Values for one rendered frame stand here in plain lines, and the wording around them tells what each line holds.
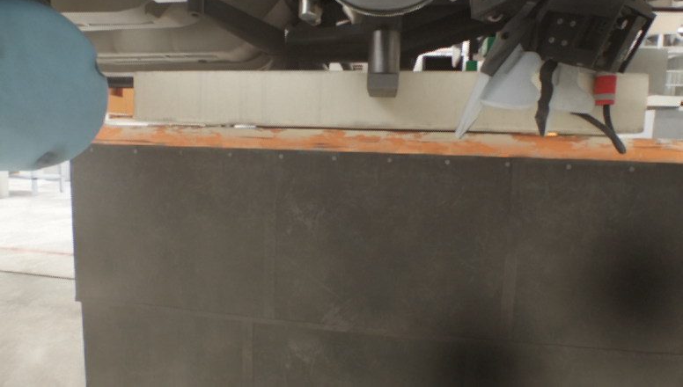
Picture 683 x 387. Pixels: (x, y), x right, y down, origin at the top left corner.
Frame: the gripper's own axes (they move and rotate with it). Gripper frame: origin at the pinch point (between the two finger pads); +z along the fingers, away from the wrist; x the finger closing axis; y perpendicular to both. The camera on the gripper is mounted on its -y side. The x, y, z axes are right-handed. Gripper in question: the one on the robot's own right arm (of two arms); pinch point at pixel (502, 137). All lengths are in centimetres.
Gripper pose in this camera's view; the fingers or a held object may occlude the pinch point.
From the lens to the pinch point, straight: 41.9
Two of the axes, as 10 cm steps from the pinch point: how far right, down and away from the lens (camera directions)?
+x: 8.5, -0.7, 5.2
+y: 4.8, 4.9, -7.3
